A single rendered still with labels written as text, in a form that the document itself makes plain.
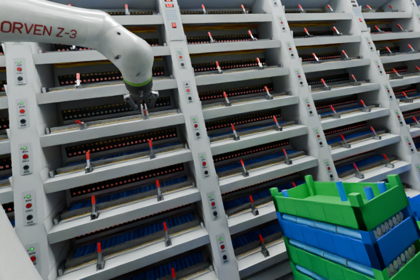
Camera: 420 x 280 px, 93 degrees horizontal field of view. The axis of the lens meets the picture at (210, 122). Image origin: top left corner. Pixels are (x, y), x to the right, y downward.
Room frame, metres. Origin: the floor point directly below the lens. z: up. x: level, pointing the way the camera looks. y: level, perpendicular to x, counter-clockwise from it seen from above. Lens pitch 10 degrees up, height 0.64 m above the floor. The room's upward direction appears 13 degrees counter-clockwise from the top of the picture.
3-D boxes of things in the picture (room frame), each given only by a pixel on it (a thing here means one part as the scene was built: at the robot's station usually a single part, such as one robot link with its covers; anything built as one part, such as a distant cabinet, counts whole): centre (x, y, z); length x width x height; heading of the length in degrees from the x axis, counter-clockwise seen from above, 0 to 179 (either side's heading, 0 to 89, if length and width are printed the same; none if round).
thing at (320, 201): (0.67, -0.31, 0.44); 0.30 x 0.20 x 0.08; 26
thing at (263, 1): (1.28, -0.57, 0.84); 0.20 x 0.09 x 1.69; 17
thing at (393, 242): (0.67, -0.31, 0.36); 0.30 x 0.20 x 0.08; 26
